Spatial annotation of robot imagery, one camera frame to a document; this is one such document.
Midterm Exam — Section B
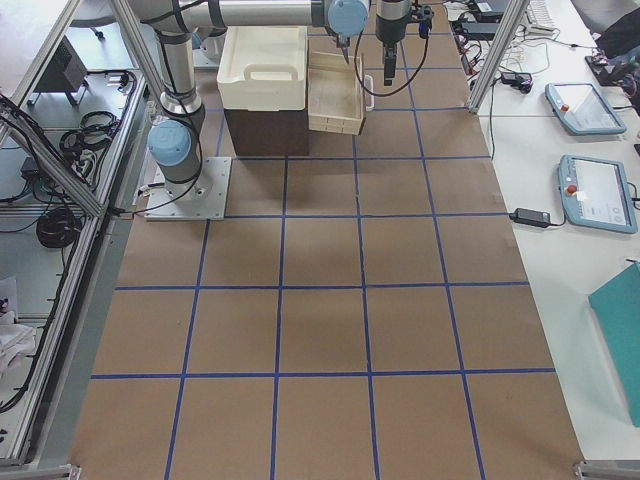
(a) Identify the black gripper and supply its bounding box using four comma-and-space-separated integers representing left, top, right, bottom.
334, 33, 350, 64
376, 14, 411, 86

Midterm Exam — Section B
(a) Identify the wooden drawer with white handle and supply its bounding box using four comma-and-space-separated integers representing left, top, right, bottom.
307, 51, 373, 135

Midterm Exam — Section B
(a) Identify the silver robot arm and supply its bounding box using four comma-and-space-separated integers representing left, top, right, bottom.
127, 1, 413, 201

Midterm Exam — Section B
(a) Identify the dark wooden drawer cabinet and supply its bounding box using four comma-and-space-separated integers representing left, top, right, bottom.
224, 109, 309, 157

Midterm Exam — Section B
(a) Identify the white plastic tray box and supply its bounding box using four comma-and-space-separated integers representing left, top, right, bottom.
217, 26, 307, 111

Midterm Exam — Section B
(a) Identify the blue teach pendant far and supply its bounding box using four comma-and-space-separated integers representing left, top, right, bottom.
545, 83, 627, 136

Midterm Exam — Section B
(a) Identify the blue teach pendant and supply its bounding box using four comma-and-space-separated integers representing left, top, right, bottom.
545, 83, 627, 136
557, 155, 638, 234

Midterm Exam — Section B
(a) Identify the black power adapter brick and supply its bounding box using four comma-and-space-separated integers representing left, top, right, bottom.
509, 208, 551, 228

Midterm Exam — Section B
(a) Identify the blue teach pendant near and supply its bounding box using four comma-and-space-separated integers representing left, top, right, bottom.
557, 155, 638, 234

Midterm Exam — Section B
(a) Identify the black electronics box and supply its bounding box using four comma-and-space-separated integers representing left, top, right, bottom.
34, 36, 88, 106

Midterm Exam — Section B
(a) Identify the teal folder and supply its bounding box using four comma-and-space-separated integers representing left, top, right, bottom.
589, 262, 639, 427

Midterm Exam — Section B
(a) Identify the white crumpled cloth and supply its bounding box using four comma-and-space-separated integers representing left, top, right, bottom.
0, 277, 37, 381

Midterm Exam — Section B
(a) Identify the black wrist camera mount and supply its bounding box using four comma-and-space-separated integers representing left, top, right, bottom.
411, 3, 434, 40

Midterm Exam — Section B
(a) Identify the aluminium frame post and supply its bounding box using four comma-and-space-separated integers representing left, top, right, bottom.
467, 0, 530, 114

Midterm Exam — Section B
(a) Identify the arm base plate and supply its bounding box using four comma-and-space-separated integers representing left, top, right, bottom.
143, 157, 233, 221

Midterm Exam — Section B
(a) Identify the black coiled cable bundle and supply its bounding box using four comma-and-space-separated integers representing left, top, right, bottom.
35, 207, 82, 250

